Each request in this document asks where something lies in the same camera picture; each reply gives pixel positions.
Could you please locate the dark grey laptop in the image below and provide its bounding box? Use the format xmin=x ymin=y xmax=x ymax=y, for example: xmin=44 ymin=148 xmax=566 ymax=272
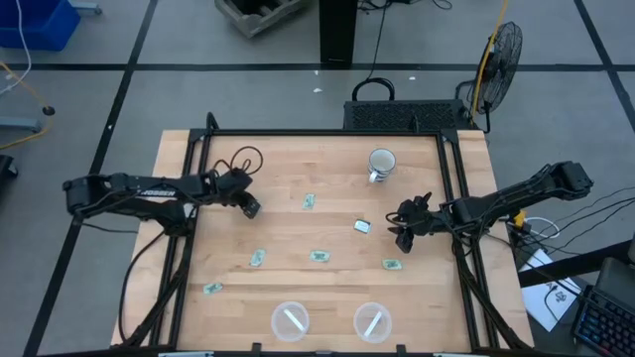
xmin=592 ymin=256 xmax=635 ymax=309

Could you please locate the black aluminium table frame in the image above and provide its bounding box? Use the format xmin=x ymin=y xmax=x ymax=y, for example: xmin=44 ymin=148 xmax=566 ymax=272
xmin=116 ymin=126 xmax=535 ymax=357

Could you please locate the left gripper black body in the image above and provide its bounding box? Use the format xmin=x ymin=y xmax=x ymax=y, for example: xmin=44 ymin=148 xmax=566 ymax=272
xmin=212 ymin=167 xmax=255 ymax=204

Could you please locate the black floor fan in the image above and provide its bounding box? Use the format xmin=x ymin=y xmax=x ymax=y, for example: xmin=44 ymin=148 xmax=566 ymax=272
xmin=454 ymin=21 xmax=525 ymax=134

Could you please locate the black perforated computer case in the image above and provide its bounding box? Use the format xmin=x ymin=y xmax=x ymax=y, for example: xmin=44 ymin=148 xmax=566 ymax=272
xmin=342 ymin=98 xmax=472 ymax=132

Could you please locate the white cable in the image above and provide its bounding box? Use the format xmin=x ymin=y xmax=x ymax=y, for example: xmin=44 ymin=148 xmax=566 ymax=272
xmin=524 ymin=215 xmax=562 ymax=240
xmin=0 ymin=0 xmax=34 ymax=98

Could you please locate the white paper sheet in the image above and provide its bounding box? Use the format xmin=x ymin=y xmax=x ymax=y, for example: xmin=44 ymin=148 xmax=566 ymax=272
xmin=520 ymin=247 xmax=586 ymax=332

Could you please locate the clear round plastic container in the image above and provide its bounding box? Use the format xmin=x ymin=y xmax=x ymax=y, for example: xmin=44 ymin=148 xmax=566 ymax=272
xmin=352 ymin=301 xmax=394 ymax=345
xmin=270 ymin=300 xmax=312 ymax=343

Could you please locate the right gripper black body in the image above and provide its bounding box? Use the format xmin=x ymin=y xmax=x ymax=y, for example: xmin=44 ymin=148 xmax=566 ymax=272
xmin=386 ymin=197 xmax=450 ymax=237

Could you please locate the black looped camera cable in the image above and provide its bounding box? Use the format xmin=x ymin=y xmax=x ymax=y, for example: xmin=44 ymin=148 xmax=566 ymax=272
xmin=212 ymin=145 xmax=265 ymax=178

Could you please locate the black power cable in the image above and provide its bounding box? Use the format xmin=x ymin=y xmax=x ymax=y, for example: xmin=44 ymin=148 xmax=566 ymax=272
xmin=117 ymin=228 xmax=169 ymax=344

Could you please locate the white blue patterned mug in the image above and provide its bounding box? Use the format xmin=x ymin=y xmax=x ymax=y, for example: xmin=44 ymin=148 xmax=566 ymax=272
xmin=366 ymin=147 xmax=398 ymax=184

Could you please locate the black upright pillar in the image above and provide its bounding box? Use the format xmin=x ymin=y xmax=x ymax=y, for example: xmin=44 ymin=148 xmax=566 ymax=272
xmin=318 ymin=0 xmax=359 ymax=68

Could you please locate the grey wooden pallet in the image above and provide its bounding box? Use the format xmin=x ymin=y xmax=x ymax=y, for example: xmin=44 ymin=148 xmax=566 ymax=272
xmin=213 ymin=0 xmax=312 ymax=40

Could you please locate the blue plastic bin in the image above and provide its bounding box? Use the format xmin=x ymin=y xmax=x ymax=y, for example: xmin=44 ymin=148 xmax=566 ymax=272
xmin=0 ymin=0 xmax=82 ymax=53

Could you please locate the black coiled cable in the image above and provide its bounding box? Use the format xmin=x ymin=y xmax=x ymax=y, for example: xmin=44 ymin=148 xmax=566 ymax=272
xmin=350 ymin=0 xmax=398 ymax=103

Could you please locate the black backlit keyboard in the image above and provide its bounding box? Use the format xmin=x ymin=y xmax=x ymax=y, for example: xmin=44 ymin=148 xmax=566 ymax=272
xmin=570 ymin=285 xmax=635 ymax=357

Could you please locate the grey desk leg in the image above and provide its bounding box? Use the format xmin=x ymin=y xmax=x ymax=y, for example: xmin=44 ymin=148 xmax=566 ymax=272
xmin=68 ymin=1 xmax=103 ymax=16

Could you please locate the grey desk foot bar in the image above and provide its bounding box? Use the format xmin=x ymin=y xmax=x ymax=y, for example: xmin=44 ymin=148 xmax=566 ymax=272
xmin=0 ymin=116 xmax=44 ymax=134

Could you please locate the black equipment base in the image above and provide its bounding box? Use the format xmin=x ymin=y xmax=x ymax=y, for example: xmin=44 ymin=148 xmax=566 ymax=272
xmin=0 ymin=154 xmax=19 ymax=192

